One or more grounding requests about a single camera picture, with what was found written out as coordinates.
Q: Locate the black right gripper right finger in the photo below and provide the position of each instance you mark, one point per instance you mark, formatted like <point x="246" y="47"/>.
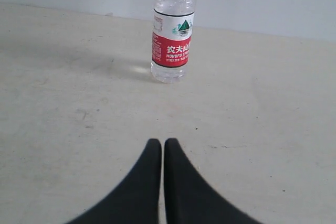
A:
<point x="189" y="198"/>

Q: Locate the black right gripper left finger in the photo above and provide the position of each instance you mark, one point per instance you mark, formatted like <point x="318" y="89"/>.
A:
<point x="136" y="199"/>

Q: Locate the clear water bottle red label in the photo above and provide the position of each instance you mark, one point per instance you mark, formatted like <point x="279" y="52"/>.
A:
<point x="172" y="31"/>

